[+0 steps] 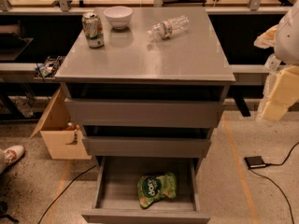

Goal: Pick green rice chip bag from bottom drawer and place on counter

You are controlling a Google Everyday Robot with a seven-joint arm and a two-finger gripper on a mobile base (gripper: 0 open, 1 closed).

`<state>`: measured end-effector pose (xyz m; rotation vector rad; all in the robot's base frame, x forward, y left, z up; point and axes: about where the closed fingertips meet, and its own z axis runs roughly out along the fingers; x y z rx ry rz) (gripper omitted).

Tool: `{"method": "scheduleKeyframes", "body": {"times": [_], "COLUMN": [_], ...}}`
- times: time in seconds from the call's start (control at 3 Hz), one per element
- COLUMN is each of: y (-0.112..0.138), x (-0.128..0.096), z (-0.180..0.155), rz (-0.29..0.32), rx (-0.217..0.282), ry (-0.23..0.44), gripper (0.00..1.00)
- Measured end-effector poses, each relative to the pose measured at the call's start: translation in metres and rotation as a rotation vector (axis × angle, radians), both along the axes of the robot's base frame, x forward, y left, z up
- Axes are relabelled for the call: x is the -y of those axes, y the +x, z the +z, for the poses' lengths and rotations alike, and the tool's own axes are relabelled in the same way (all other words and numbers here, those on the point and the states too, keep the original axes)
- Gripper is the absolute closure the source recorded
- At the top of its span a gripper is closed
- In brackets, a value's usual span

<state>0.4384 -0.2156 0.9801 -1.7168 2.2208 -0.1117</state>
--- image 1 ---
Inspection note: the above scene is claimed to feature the white ceramic bowl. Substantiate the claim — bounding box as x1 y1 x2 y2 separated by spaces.
104 6 133 29

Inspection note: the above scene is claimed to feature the black floor cable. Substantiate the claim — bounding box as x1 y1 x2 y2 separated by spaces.
37 164 97 224

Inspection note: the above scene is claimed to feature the white red sneaker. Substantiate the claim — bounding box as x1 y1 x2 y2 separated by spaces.
0 145 25 174

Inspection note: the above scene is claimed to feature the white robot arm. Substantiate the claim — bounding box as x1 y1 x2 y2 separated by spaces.
254 1 299 122

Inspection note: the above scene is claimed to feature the open cardboard box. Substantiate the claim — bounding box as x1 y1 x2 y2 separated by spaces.
31 88 91 160

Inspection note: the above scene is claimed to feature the orange bottle in box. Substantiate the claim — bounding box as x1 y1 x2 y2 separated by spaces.
65 122 80 131

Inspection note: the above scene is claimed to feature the grey metal shelf rack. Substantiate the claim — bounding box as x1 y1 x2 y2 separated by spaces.
0 0 299 119

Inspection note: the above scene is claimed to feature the grey middle drawer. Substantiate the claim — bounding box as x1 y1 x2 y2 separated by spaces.
82 136 210 158

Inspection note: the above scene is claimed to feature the green rice chip bag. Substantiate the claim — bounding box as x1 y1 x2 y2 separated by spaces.
137 173 177 208

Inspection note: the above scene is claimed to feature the grey drawer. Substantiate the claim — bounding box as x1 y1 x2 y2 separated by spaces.
82 157 209 224
82 136 210 158
65 98 223 128

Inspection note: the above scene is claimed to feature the grey top drawer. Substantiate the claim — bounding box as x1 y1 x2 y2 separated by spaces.
65 98 223 128

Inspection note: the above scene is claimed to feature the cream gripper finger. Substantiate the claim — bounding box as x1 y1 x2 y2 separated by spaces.
257 65 299 122
253 25 278 49

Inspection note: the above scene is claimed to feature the black foot pedal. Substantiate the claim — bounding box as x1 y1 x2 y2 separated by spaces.
244 156 266 169

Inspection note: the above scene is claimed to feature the clear plastic water bottle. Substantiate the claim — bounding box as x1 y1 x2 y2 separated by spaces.
148 15 190 41

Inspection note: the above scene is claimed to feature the grey drawer cabinet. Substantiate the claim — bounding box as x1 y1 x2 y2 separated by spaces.
54 6 236 173

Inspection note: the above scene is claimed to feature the green soda can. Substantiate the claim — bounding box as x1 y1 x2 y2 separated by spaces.
81 12 104 48

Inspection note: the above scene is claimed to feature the grey bottom drawer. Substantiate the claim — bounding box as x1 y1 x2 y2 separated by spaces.
82 157 209 224

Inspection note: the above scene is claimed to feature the black pedal cable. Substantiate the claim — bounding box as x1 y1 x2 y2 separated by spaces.
249 141 299 224

